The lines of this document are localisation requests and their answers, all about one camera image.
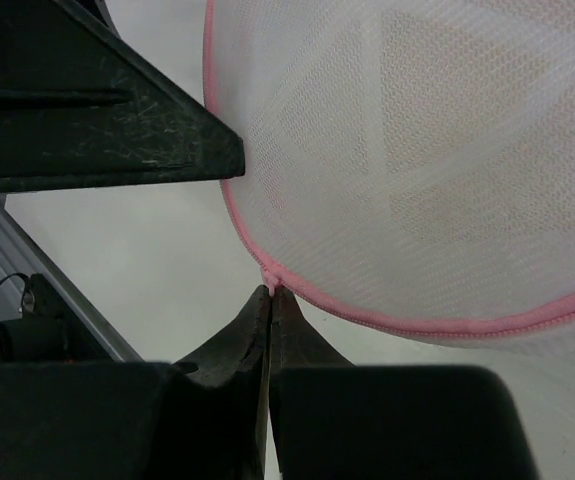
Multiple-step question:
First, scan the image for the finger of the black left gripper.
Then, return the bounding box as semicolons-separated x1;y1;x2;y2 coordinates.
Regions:
0;0;245;194

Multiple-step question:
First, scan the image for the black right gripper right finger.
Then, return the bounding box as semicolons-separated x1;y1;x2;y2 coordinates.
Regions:
269;288;539;479

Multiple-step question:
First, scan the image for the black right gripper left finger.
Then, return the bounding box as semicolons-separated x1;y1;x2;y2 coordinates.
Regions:
0;287;271;479

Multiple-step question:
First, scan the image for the white mesh laundry bag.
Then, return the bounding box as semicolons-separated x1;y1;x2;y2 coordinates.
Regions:
203;1;575;479

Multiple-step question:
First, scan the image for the beige bra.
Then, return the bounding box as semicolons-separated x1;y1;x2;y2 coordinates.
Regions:
276;1;575;302

